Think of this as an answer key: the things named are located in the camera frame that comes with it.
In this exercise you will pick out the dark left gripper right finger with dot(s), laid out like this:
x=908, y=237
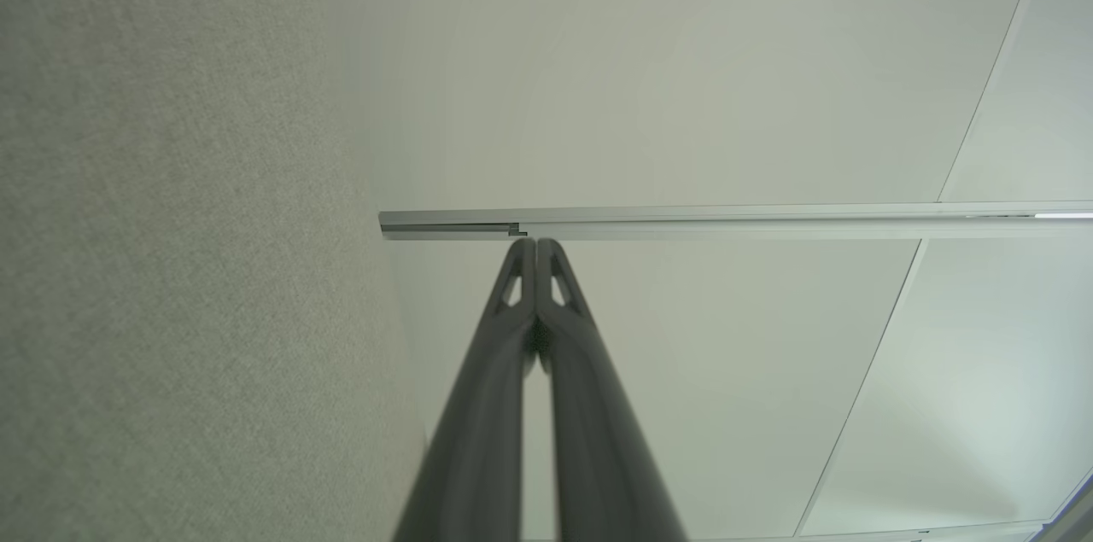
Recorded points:
x=598, y=440

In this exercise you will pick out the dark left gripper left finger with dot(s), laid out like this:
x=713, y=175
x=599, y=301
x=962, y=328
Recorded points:
x=487, y=422

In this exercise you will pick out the grey partition post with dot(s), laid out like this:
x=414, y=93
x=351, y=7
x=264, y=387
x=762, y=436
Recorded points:
x=768, y=222

